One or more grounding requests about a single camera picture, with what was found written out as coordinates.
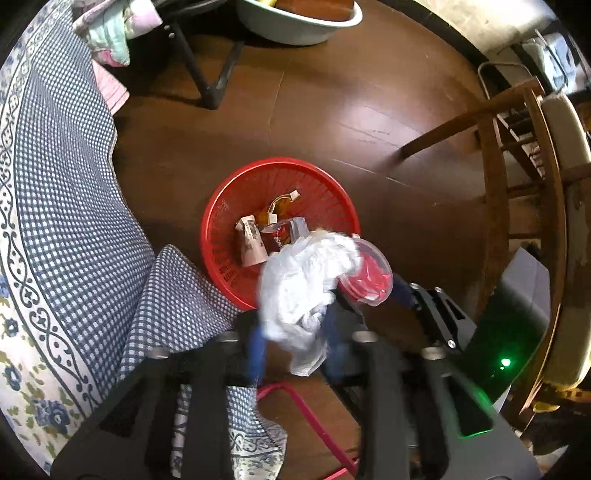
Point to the clear container with red paper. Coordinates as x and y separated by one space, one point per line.
369 277

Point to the pink cloth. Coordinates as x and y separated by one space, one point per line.
111 87

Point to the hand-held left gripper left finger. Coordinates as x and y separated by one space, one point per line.
256 350

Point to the white plastic bag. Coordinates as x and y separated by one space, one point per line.
300 286

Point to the red plastic basket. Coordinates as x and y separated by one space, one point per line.
221 221

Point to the wooden chair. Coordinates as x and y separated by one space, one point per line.
494 184

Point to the black folding stool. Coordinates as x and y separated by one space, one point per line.
203 78

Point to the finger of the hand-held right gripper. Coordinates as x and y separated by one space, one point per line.
402 290

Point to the paper wrapper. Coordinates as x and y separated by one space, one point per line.
251 240

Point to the yellow plastic wrapper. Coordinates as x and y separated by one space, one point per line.
279 207

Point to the pastel folded clothes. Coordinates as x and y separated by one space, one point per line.
111 37

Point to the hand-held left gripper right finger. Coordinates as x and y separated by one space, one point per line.
334 355

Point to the red foil snack bag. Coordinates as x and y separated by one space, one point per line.
284 233

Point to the blue floral bedsheet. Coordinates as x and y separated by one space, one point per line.
60 184

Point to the blue seat cushion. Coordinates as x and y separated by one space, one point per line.
561 60

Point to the metal frame chair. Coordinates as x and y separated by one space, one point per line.
508 69

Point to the copper pan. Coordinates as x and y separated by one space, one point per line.
318 8

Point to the beige chair cushion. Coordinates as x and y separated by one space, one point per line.
568 138

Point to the light blue basin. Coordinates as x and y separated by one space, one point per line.
286 27

